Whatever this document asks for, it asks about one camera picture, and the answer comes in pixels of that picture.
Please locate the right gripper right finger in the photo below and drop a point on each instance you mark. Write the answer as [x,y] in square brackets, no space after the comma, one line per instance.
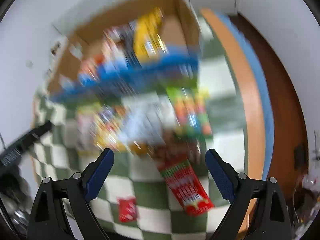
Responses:
[233,189]

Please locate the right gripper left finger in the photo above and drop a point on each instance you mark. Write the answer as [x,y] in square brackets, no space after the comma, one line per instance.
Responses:
[86,188]

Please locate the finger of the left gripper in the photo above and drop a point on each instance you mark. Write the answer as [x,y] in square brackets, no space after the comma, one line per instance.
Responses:
[12,155]

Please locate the yellow black noodle packet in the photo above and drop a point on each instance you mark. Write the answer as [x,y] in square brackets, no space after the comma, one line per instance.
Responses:
[147,43]

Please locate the small red sachet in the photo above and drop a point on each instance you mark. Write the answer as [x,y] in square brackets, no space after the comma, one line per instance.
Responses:
[127,209]

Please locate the red long snack packet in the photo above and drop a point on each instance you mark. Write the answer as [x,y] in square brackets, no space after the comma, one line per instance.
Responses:
[185,185]

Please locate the yellow panda snack bag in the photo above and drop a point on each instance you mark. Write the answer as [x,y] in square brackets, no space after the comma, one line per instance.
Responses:
[108,123]

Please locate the clear nut snack packet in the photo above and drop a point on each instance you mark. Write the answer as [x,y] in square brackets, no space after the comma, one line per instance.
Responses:
[85,118]

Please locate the colourful candy packet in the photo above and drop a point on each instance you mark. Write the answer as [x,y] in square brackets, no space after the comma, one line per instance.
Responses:
[190,112]

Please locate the open cardboard box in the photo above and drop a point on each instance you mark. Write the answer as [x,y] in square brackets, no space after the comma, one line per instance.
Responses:
[99,60]

